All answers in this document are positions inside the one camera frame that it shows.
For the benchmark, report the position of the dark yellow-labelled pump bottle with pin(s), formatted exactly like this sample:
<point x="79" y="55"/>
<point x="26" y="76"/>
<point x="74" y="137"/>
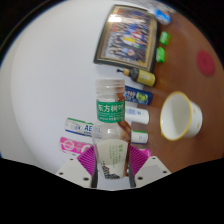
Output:
<point x="143" y="77"/>

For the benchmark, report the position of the white mug with yellow rim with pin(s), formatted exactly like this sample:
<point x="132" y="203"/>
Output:
<point x="178" y="115"/>

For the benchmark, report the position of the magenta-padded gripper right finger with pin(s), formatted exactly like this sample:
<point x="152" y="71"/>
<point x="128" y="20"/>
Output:
<point x="151" y="170"/>

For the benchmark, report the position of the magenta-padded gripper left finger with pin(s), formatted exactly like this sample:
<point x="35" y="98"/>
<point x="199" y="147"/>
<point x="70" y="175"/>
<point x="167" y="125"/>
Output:
<point x="71" y="170"/>

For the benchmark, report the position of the white bottle with blue cap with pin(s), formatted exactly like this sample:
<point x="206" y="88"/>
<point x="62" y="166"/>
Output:
<point x="138" y="115"/>

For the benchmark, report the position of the dark blue pump bottle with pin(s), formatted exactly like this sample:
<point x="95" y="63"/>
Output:
<point x="140" y="96"/>

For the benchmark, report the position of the flat round red coaster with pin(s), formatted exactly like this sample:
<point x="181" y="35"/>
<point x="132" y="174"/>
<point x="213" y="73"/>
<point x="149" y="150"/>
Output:
<point x="205" y="63"/>

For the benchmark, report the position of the clear green-labelled drink bottle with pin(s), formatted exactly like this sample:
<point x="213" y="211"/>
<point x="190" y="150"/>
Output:
<point x="110" y="133"/>

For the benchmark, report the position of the small green pack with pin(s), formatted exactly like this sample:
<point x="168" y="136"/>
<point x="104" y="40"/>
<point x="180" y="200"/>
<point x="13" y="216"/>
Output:
<point x="160" y="55"/>
<point x="164" y="38"/>

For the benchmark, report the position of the framed group photo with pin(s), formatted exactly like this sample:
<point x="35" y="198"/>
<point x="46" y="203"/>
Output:
<point x="128" y="36"/>

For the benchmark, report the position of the blue tissue pack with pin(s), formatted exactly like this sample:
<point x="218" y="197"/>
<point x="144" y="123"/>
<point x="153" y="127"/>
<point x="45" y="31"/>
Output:
<point x="163" y="16"/>

